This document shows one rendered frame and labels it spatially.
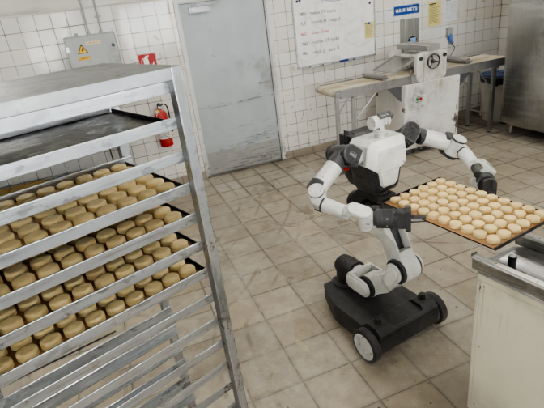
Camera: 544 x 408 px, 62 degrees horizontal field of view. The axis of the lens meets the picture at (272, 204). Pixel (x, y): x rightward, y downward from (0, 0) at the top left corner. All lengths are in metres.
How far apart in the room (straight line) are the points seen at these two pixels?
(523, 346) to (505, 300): 0.19
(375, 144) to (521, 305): 0.97
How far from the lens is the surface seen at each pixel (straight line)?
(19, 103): 1.03
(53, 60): 5.40
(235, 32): 5.64
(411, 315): 2.81
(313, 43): 5.97
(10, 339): 1.20
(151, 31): 5.42
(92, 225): 1.15
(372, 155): 2.32
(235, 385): 1.61
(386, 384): 2.68
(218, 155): 5.78
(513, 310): 2.00
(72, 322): 1.31
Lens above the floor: 1.93
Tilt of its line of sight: 24 degrees down
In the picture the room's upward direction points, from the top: 8 degrees counter-clockwise
